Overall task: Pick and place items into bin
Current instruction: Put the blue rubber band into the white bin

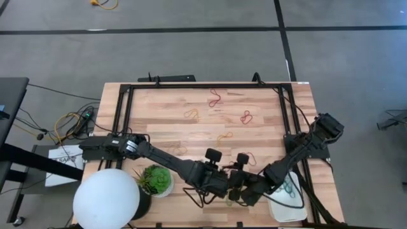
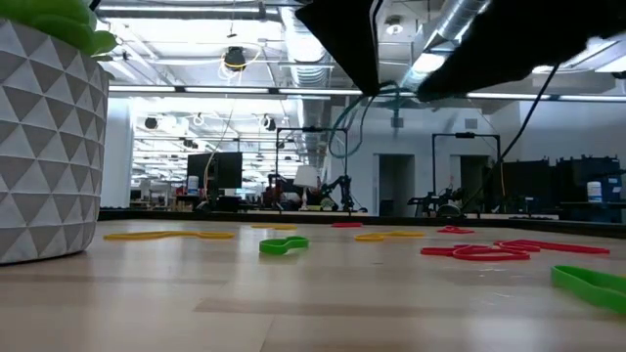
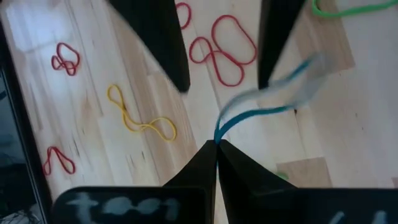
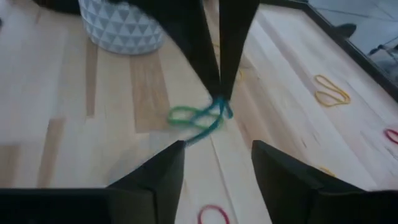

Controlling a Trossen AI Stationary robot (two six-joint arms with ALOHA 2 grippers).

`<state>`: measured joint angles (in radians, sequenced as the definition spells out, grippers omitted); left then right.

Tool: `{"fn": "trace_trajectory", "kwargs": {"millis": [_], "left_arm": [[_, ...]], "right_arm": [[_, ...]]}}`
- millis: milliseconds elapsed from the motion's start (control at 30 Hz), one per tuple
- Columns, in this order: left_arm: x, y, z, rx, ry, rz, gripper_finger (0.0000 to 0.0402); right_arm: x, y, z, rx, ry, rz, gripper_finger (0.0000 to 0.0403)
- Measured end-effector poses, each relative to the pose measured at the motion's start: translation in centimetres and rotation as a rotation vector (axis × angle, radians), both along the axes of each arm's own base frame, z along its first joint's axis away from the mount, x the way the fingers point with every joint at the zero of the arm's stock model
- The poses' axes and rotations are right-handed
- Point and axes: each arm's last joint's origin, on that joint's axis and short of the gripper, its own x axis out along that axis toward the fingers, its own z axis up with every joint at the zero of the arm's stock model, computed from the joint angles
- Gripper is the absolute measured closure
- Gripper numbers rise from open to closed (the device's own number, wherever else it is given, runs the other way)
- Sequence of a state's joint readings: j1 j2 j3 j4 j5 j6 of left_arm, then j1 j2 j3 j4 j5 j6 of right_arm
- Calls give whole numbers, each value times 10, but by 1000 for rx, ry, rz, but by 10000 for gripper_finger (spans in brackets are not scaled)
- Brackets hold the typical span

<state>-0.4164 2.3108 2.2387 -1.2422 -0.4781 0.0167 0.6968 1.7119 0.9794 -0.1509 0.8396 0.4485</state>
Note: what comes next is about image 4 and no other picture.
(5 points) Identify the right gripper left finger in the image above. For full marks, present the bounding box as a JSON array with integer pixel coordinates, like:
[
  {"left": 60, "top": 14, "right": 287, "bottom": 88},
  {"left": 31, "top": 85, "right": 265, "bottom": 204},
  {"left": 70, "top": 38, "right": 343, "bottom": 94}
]
[{"left": 107, "top": 139, "right": 186, "bottom": 224}]

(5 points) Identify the red rubber band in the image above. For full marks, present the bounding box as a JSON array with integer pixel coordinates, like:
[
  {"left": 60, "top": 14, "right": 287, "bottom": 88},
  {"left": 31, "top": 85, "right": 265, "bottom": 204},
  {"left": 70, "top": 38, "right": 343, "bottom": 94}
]
[
  {"left": 197, "top": 203, "right": 231, "bottom": 224},
  {"left": 384, "top": 128, "right": 398, "bottom": 145}
]

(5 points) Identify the succulent in patterned pot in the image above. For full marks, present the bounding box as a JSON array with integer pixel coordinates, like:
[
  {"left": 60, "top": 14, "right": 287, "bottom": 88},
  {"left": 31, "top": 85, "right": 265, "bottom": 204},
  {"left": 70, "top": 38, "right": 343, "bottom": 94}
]
[{"left": 77, "top": 0, "right": 165, "bottom": 56}]

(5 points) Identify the teal rubber band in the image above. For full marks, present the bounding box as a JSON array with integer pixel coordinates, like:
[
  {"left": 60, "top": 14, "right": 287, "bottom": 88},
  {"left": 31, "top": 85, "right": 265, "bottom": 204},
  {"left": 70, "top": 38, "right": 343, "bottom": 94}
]
[{"left": 183, "top": 95, "right": 234, "bottom": 147}]

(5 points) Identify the green rubber band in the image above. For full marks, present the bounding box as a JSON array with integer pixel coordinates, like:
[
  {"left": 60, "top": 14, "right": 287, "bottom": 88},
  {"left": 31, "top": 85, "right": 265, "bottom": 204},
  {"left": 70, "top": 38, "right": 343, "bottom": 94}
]
[{"left": 167, "top": 105, "right": 225, "bottom": 131}]

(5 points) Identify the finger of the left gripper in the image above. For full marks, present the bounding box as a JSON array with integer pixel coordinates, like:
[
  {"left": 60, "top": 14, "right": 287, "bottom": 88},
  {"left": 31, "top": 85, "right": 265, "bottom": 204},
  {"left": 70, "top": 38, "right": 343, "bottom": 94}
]
[
  {"left": 124, "top": 0, "right": 223, "bottom": 99},
  {"left": 218, "top": 0, "right": 261, "bottom": 100}
]

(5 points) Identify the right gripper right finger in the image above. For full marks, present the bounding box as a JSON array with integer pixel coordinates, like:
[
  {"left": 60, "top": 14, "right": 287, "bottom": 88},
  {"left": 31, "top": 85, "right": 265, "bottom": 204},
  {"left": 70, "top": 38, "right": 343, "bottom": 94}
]
[{"left": 251, "top": 139, "right": 366, "bottom": 224}]

